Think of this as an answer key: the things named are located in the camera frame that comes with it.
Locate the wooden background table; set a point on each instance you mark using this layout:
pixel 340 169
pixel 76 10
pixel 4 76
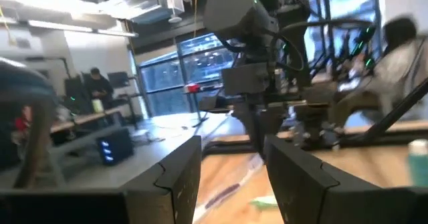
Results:
pixel 87 117

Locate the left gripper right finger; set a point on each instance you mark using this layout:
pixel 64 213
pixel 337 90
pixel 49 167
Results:
pixel 334 204

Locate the purple white toothbrush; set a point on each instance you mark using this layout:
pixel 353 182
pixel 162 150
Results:
pixel 222 194

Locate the ceiling light bar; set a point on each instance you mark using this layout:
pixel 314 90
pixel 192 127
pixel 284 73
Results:
pixel 60 26

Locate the yellow-green bottle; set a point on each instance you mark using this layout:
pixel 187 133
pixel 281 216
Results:
pixel 97 106

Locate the dark box blue lights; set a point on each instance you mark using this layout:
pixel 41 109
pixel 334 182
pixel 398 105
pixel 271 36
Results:
pixel 120 147

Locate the ceiling air duct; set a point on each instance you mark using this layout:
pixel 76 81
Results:
pixel 150 8

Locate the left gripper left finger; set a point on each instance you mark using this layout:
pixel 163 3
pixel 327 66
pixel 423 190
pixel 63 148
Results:
pixel 160 200

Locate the dark background monitor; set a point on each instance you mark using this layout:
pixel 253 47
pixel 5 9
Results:
pixel 117 79

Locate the green white toothbrush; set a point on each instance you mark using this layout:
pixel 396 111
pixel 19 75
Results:
pixel 264 201

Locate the teal mouthwash bottle white cap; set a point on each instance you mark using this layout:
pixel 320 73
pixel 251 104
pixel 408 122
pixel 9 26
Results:
pixel 418 167

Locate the large glass window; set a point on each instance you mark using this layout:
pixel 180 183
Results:
pixel 164 73

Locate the red object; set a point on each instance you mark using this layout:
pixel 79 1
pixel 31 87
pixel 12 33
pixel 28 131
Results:
pixel 193 88

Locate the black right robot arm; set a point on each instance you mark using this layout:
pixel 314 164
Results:
pixel 240 13

